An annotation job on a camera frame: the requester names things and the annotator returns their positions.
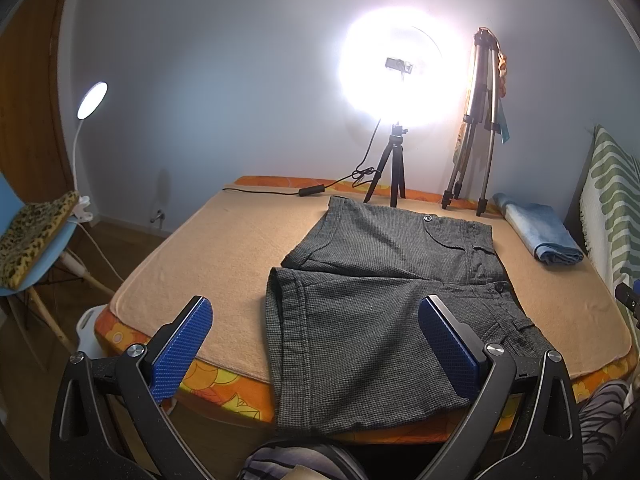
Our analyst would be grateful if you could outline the grey checked shorts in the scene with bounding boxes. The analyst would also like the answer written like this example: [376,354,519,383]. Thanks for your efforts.
[265,196,550,434]

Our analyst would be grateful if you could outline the orange floral bed sheet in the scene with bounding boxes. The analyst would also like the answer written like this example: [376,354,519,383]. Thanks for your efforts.
[96,176,638,426]

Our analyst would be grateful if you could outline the folded light blue jeans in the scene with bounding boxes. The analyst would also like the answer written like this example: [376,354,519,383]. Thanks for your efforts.
[494,193,584,266]

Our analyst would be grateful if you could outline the tall grey tripod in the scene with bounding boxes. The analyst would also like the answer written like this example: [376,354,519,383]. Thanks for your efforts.
[440,27,504,217]

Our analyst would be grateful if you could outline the white clip desk lamp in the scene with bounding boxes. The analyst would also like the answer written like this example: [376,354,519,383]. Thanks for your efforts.
[67,80,110,224]

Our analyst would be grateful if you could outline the small black tripod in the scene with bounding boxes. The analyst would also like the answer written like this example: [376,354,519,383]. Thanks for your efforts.
[363,124,408,208]

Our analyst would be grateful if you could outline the black power cable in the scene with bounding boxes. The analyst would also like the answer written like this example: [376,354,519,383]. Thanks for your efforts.
[221,119,384,198]

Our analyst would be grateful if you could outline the green white striped pillow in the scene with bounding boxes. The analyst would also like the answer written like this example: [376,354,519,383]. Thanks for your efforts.
[579,126,639,289]

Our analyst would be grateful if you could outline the colourful hanging fabric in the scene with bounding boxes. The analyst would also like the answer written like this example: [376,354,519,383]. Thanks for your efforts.
[451,29,512,164]

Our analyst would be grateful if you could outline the bright ring light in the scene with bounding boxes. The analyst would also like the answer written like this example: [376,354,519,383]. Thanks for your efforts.
[336,6,474,131]

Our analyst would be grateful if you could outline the leopard print cushion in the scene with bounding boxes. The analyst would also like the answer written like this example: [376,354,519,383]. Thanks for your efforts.
[1,191,79,290]

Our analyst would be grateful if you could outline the blue chair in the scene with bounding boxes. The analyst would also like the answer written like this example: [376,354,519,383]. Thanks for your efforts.
[1,179,114,354]

